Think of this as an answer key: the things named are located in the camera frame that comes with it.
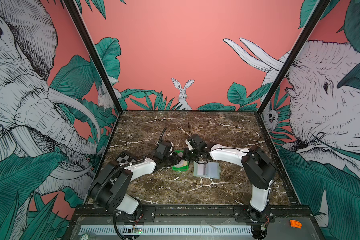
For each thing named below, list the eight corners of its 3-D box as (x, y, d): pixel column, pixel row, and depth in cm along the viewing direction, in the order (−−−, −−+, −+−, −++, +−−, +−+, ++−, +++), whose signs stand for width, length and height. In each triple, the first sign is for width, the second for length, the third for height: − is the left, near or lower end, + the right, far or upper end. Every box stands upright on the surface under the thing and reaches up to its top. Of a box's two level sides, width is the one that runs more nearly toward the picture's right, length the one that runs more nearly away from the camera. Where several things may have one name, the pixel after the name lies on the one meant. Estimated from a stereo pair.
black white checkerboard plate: (118, 163, 94) (116, 160, 90) (125, 155, 97) (123, 152, 94) (128, 169, 91) (126, 166, 88) (135, 161, 95) (133, 157, 91)
